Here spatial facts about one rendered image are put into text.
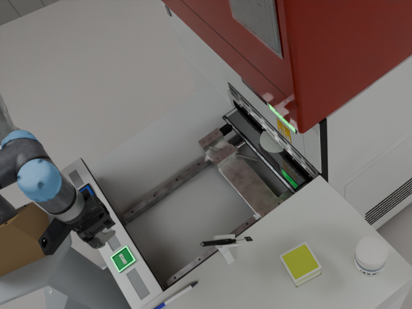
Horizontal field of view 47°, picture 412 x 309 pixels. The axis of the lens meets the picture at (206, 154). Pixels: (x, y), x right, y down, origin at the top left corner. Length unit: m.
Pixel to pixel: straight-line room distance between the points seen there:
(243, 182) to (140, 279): 0.42
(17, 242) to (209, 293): 0.62
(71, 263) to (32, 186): 0.90
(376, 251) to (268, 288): 0.28
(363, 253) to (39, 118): 2.43
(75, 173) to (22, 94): 1.88
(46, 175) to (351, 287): 0.76
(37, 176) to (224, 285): 0.57
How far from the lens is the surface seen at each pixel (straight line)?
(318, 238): 1.28
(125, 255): 1.37
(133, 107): 2.92
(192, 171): 1.55
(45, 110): 3.22
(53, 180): 0.96
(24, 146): 1.05
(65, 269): 1.81
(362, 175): 1.57
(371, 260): 1.16
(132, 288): 1.34
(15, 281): 1.70
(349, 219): 1.30
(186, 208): 1.53
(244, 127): 1.54
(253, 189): 1.44
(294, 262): 1.19
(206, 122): 1.67
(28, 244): 1.58
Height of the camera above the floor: 2.16
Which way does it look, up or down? 57 degrees down
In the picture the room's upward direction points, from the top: 24 degrees counter-clockwise
